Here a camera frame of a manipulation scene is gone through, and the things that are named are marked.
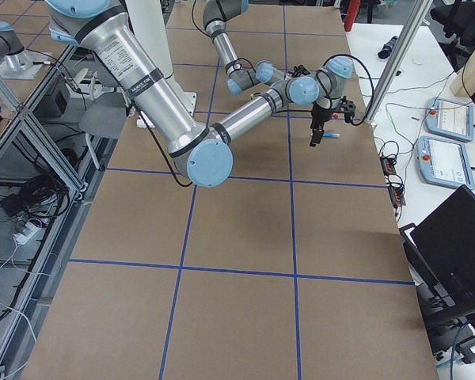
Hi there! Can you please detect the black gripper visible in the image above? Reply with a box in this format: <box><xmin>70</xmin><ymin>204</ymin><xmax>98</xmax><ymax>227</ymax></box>
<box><xmin>310</xmin><ymin>97</ymin><xmax>356</xmax><ymax>147</ymax></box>
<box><xmin>287</xmin><ymin>65</ymin><xmax>312</xmax><ymax>78</ymax></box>

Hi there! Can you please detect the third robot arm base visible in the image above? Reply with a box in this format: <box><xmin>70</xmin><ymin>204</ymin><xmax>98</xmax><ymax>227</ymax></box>
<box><xmin>0</xmin><ymin>21</ymin><xmax>40</xmax><ymax>80</ymax></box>

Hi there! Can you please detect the orange black connector box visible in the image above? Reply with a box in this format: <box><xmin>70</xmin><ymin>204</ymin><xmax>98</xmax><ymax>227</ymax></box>
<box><xmin>379</xmin><ymin>156</ymin><xmax>397</xmax><ymax>176</ymax></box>

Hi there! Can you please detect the folded dark umbrella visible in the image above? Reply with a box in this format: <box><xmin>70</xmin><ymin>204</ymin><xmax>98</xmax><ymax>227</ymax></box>
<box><xmin>377</xmin><ymin>36</ymin><xmax>398</xmax><ymax>59</ymax></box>

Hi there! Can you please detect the near teach pendant tablet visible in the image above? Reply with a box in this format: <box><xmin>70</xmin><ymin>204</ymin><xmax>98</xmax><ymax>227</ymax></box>
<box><xmin>416</xmin><ymin>136</ymin><xmax>475</xmax><ymax>190</ymax></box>

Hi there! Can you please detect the teach pendant tablet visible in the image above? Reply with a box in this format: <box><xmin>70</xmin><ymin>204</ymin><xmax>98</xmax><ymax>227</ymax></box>
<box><xmin>425</xmin><ymin>97</ymin><xmax>474</xmax><ymax>143</ymax></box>
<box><xmin>416</xmin><ymin>136</ymin><xmax>475</xmax><ymax>190</ymax></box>

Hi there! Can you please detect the far teach pendant tablet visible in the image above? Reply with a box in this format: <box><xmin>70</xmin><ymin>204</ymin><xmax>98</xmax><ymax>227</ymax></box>
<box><xmin>425</xmin><ymin>97</ymin><xmax>474</xmax><ymax>143</ymax></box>

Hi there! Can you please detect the black laptop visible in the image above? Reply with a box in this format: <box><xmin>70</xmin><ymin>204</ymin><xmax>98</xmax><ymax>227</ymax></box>
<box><xmin>400</xmin><ymin>185</ymin><xmax>475</xmax><ymax>328</ymax></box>

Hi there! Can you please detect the grey office chair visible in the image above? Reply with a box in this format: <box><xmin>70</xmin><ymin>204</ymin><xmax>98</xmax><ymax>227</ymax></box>
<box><xmin>79</xmin><ymin>92</ymin><xmax>127</xmax><ymax>171</ymax></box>

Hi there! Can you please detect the white power strip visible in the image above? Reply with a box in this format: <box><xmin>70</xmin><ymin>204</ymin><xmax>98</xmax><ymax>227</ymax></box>
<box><xmin>13</xmin><ymin>220</ymin><xmax>44</xmax><ymax>245</ymax></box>

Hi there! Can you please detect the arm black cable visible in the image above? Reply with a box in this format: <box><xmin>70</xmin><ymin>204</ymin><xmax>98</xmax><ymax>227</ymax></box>
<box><xmin>190</xmin><ymin>0</ymin><xmax>258</xmax><ymax>76</ymax></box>
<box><xmin>315</xmin><ymin>54</ymin><xmax>377</xmax><ymax>127</ymax></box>

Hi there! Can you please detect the aluminium frame post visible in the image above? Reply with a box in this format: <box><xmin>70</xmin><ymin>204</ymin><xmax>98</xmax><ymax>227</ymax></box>
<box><xmin>363</xmin><ymin>0</ymin><xmax>433</xmax><ymax>124</ymax></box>

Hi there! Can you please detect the bundle of black cables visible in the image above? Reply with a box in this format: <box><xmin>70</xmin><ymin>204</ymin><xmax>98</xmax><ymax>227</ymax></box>
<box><xmin>0</xmin><ymin>173</ymin><xmax>72</xmax><ymax>221</ymax></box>

